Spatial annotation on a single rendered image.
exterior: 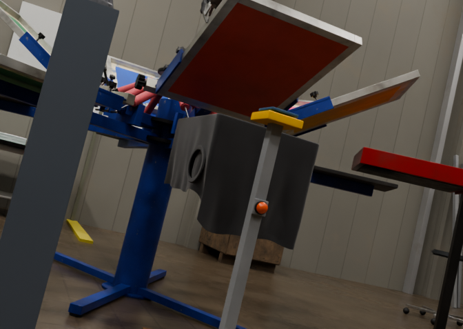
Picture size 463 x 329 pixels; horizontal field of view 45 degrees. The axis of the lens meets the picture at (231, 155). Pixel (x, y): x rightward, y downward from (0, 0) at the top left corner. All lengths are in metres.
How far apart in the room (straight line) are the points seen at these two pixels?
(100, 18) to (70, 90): 0.27
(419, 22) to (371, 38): 0.86
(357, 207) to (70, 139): 6.40
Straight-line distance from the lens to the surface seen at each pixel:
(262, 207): 1.78
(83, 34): 2.03
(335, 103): 3.07
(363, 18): 8.28
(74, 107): 2.00
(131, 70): 4.68
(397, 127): 8.41
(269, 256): 6.28
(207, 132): 2.12
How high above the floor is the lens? 0.64
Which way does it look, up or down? 5 degrees up
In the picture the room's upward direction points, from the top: 14 degrees clockwise
